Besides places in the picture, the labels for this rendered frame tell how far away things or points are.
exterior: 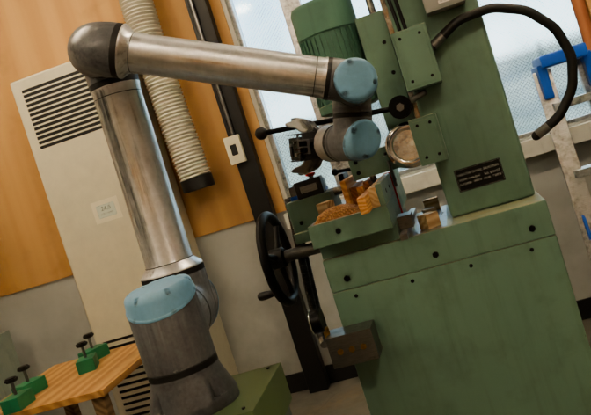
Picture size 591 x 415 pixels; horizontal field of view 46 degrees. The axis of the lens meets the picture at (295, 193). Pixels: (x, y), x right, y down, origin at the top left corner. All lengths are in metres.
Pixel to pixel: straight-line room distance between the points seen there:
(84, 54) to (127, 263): 1.86
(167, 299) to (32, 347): 2.56
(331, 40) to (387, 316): 0.75
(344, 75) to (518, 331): 0.80
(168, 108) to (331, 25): 1.48
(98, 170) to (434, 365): 1.92
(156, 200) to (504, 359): 0.94
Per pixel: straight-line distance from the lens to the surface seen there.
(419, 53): 1.81
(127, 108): 1.64
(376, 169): 1.97
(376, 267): 1.82
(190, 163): 3.26
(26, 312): 3.92
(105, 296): 3.37
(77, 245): 3.38
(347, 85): 1.45
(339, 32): 1.95
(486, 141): 1.89
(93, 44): 1.53
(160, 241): 1.62
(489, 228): 1.80
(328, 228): 1.77
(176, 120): 3.27
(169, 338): 1.45
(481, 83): 1.89
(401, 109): 1.83
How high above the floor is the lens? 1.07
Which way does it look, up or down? 2 degrees down
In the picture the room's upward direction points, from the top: 18 degrees counter-clockwise
